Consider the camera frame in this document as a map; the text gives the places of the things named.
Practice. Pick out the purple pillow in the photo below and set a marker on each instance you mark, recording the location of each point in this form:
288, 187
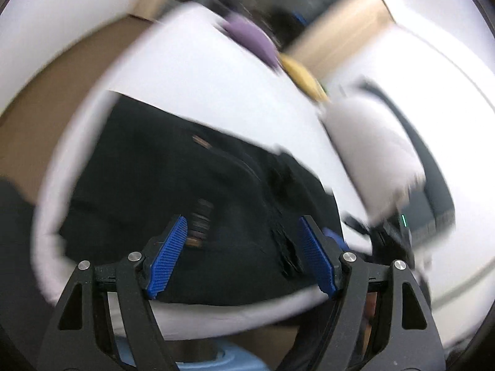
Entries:
251, 38

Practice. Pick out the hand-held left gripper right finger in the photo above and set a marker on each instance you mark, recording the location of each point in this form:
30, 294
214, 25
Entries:
317, 257

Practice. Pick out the dark grey headboard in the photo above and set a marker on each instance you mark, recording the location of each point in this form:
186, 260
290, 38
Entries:
437, 201

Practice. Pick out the yellow pillow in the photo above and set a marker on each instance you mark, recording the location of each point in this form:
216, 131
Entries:
303, 77

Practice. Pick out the white bed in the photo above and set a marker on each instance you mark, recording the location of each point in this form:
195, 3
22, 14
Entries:
193, 65

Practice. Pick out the black denim pants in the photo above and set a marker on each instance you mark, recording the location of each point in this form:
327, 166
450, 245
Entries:
154, 185

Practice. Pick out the rolled white duvet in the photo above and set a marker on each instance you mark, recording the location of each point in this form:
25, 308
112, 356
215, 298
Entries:
371, 154

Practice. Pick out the light blue object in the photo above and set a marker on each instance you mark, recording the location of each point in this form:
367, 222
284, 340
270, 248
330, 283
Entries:
232, 361

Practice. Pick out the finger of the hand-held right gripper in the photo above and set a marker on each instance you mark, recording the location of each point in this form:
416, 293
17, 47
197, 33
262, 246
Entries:
337, 239
355, 224

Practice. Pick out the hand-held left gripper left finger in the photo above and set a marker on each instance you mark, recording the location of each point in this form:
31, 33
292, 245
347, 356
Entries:
166, 257

